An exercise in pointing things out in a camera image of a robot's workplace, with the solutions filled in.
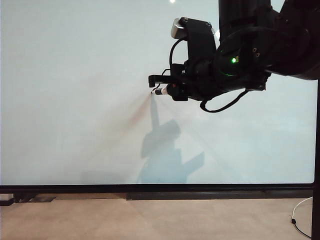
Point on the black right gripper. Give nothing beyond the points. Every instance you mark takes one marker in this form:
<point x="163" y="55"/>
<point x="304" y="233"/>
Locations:
<point x="200" y="80"/>

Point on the black white marker pen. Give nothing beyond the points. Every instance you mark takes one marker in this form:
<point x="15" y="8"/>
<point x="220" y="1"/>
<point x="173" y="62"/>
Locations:
<point x="162" y="91"/>

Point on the black framed whiteboard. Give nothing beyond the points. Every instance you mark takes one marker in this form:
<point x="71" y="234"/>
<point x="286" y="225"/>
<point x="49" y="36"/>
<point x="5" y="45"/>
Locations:
<point x="75" y="75"/>

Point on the black whiteboard tray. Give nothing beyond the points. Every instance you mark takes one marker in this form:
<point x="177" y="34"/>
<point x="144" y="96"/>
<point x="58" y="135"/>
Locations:
<point x="200" y="196"/>

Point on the black stand foot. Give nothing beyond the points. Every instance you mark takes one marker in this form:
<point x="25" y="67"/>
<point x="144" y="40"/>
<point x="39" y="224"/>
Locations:
<point x="37" y="199"/>

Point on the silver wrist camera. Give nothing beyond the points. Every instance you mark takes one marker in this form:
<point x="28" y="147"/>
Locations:
<point x="176" y="30"/>

